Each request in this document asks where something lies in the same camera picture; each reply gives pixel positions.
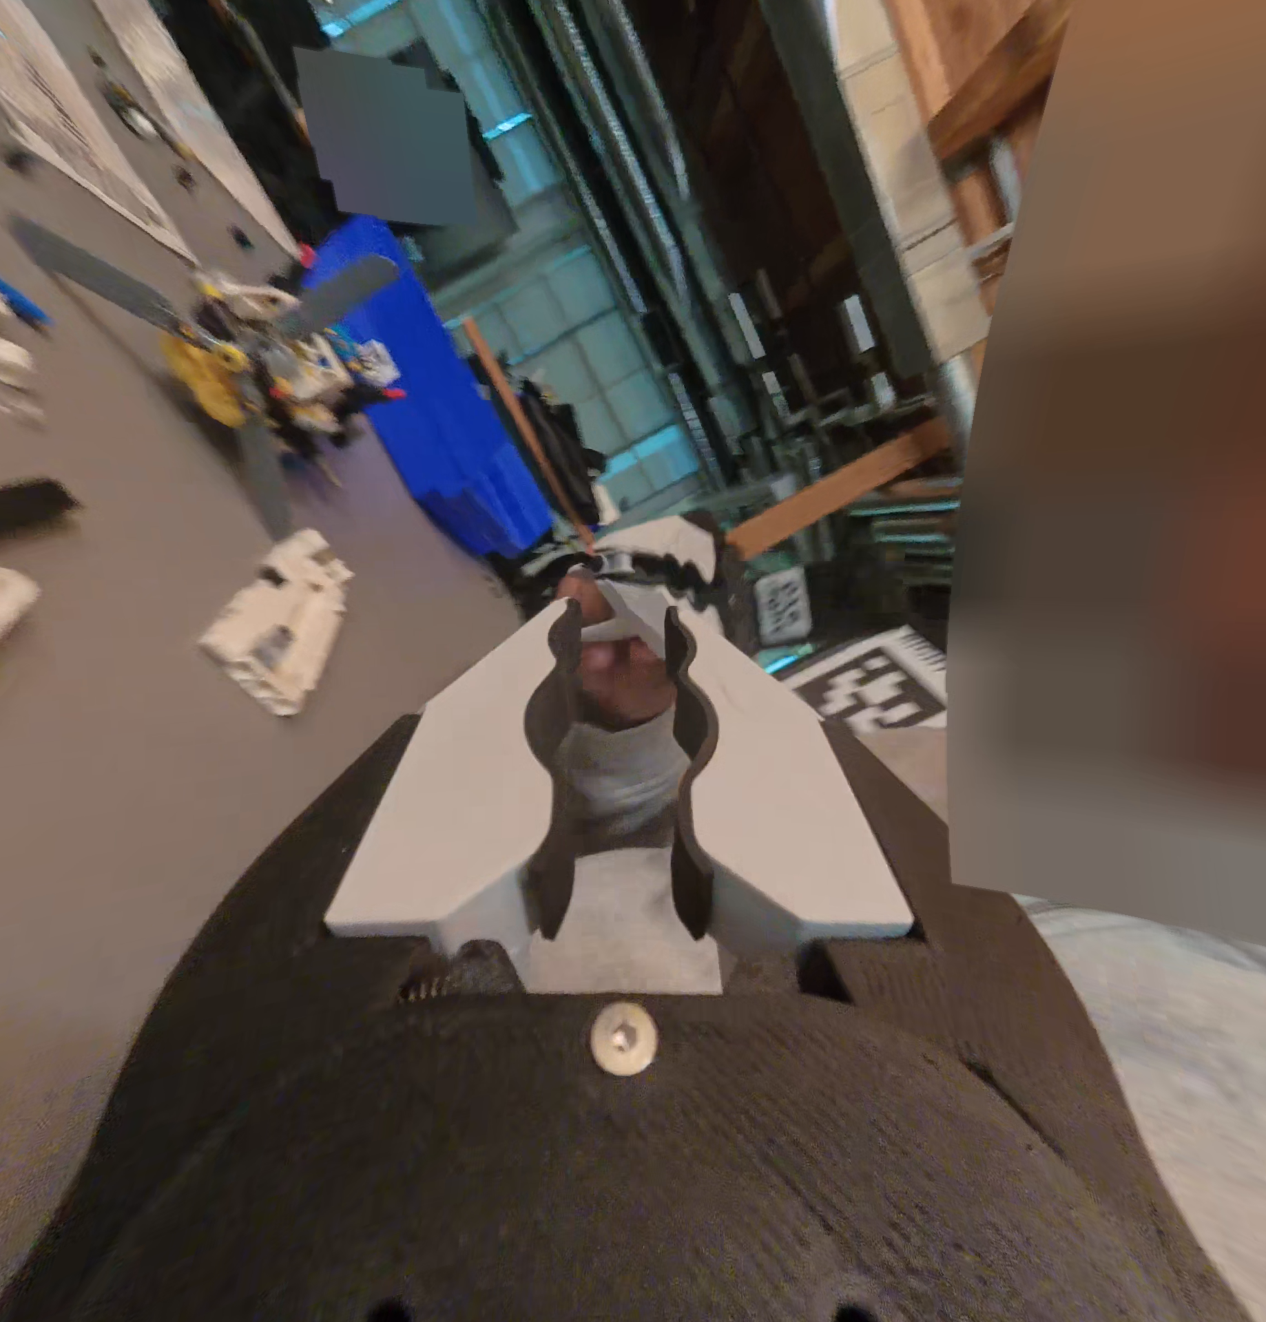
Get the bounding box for zebra-striped lego aeroplane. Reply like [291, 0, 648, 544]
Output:
[8, 211, 407, 538]

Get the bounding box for black bag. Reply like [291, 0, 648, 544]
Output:
[514, 375, 609, 523]

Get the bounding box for black lego strip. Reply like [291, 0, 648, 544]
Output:
[0, 477, 82, 544]

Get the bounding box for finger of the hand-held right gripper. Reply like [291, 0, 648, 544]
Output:
[524, 513, 724, 610]
[582, 579, 667, 649]

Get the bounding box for blue plastic bin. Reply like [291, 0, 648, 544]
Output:
[303, 215, 558, 559]

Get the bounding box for black grey lego subassembly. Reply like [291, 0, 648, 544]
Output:
[100, 77, 165, 139]

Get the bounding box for person's right hand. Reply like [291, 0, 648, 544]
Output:
[560, 566, 679, 731]

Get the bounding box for white lego wing assembly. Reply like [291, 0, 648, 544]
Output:
[199, 528, 356, 719]

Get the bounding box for person's right forearm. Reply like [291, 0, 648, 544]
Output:
[529, 712, 722, 993]

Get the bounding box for wooden-edged desk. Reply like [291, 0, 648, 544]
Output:
[463, 317, 597, 549]

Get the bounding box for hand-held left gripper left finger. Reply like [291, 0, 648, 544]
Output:
[325, 596, 584, 948]

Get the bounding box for zebra-striped sticker sheet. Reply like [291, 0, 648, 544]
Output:
[0, 0, 195, 264]

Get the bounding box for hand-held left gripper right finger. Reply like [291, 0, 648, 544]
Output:
[662, 608, 915, 938]

